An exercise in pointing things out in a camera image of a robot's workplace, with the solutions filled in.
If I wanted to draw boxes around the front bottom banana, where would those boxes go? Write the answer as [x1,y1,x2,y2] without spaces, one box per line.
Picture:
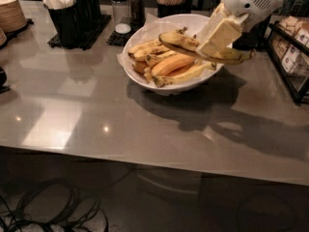
[153,62,216,88]

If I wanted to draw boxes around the black cables on floor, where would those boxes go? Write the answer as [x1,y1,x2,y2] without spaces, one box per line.
[0,177,109,232]

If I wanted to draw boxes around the orange-yellow middle banana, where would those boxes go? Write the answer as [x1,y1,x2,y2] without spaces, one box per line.
[152,54,195,76]

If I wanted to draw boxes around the white paper bowl liner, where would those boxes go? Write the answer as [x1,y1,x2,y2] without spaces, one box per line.
[118,14,210,83]

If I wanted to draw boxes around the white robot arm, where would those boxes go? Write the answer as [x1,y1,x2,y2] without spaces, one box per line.
[196,0,284,57]

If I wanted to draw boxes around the black grid mat left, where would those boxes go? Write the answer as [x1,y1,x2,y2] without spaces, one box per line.
[47,14,111,50]

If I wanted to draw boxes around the top spotted banana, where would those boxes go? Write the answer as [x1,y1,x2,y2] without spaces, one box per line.
[127,39,160,56]

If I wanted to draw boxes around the pepper grinder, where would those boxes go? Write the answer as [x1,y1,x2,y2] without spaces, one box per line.
[128,0,146,26]

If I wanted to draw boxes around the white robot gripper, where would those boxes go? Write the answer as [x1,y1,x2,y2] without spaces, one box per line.
[196,0,284,57]

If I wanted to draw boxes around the salt shaker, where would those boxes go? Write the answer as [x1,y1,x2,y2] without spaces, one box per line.
[111,0,131,35]

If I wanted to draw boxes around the black mat under shakers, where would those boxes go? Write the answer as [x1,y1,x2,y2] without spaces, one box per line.
[107,23,139,46]

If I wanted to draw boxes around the spotted banana with dark underside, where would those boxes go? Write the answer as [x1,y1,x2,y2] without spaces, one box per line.
[158,31,256,65]

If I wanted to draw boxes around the black object left edge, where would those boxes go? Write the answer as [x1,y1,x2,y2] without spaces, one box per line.
[0,67,11,94]

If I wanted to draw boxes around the black cup behind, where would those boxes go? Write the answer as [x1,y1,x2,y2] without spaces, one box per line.
[75,0,100,33]

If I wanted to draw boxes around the black cup with white cutlery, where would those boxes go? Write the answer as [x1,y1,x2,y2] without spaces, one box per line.
[42,0,80,47]

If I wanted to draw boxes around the black rack with sachets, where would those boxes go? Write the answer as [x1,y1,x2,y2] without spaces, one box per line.
[265,16,309,103]

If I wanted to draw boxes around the white bowl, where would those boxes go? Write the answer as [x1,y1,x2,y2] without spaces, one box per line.
[132,14,223,96]

